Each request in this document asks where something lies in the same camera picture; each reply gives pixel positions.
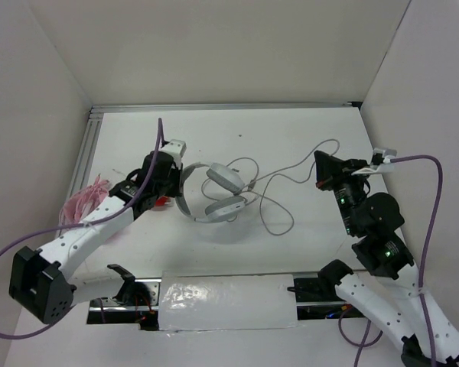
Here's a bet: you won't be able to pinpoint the white grey headphones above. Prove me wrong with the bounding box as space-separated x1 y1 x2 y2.
175 162 248 224

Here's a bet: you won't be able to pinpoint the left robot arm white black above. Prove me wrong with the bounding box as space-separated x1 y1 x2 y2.
8 142 186 324

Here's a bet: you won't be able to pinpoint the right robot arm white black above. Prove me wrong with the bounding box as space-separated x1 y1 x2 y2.
314 148 459 366

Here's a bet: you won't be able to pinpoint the red wrapped headphones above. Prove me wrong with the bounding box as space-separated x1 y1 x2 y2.
154 196 174 209

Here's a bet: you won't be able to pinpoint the white taped cover sheet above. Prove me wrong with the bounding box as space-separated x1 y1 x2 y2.
158 274 298 332

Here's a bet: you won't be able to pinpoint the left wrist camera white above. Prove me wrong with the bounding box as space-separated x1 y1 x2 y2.
161 139 187 158

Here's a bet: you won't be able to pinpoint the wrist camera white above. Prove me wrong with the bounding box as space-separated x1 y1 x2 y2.
352 148 397 176
161 139 187 158

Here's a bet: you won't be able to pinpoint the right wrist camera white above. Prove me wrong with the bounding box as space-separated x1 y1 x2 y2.
352 148 397 176

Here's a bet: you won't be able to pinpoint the aluminium frame rail left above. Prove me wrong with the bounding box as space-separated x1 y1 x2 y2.
45 110 105 273

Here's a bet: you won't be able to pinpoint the aluminium frame rail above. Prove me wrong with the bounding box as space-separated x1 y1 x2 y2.
45 110 105 273
90 101 363 114

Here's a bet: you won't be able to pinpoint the aluminium frame rail back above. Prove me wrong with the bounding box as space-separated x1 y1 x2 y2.
90 101 363 114

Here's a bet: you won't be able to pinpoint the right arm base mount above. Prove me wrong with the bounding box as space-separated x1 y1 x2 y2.
287 260 363 321

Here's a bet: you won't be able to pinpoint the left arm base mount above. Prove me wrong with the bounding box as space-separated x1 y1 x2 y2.
86 264 161 331

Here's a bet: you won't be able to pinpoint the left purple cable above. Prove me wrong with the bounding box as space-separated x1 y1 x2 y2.
0 117 165 339

